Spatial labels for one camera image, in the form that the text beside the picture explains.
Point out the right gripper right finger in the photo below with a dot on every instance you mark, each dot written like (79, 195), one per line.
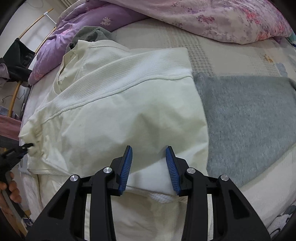
(219, 198)

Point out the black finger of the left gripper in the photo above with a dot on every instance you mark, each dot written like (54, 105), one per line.
(23, 148)

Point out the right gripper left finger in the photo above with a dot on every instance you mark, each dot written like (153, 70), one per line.
(63, 218)

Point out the cream white jacket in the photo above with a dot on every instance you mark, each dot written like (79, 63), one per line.
(106, 97)

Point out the bamboo clothes rack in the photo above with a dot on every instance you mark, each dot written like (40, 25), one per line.
(33, 37)

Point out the black garment on rack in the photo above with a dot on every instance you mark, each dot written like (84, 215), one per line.
(15, 63)

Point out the grey hoodie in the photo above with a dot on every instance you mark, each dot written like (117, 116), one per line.
(250, 117)

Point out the purple quilt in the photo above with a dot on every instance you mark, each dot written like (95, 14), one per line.
(84, 13)

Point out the teal blue-trimmed pillow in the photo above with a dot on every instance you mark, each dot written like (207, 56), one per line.
(292, 39)

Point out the pink floral quilt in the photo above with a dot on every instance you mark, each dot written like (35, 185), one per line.
(240, 22)

